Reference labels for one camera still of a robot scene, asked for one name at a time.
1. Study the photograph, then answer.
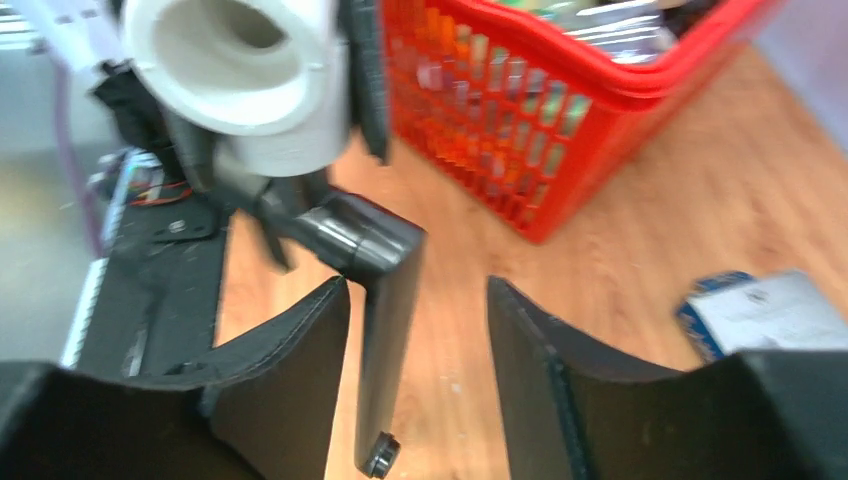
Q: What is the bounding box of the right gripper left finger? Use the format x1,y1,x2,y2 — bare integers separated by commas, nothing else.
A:
1,277,350,479

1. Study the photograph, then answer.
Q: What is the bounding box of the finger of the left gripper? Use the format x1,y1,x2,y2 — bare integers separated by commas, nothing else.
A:
163,109,217,193
337,0,390,165

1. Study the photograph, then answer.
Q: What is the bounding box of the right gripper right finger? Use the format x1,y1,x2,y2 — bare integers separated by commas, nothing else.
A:
486,276,847,479

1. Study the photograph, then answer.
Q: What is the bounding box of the white pvc elbow fitting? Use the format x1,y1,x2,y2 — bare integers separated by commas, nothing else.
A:
122,0,350,177

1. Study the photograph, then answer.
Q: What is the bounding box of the dark grey metal faucet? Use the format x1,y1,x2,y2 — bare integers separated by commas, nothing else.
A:
218,152,427,480

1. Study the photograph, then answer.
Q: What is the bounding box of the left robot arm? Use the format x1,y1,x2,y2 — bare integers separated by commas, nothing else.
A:
11,1,390,194

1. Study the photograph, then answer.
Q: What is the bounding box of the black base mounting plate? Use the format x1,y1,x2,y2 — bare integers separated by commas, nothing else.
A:
59,196,232,378

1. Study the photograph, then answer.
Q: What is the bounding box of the red plastic basket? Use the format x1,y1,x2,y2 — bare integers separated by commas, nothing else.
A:
382,1,779,243

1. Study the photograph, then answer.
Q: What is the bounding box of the grey blue razor box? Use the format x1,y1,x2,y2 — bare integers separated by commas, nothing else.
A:
675,269,847,362

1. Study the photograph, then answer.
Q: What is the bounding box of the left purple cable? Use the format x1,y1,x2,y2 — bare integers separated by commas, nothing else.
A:
52,62,107,260

